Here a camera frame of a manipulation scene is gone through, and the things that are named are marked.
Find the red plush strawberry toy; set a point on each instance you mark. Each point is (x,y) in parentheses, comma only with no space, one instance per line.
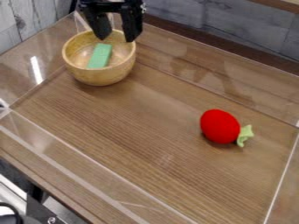
(222,129)

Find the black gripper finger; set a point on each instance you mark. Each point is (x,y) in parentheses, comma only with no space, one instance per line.
(99,23)
(132,23)

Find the light wooden bowl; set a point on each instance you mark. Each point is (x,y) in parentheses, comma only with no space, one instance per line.
(76,52)

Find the black metal bracket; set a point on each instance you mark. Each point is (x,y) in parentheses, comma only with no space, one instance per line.
(40,212)

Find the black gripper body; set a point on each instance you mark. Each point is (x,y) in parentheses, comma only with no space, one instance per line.
(103,6)

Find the clear acrylic tray wall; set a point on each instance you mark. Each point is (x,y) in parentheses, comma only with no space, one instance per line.
(118,151)

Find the green rectangular stick block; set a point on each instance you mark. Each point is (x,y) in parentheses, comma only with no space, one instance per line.
(100,56)

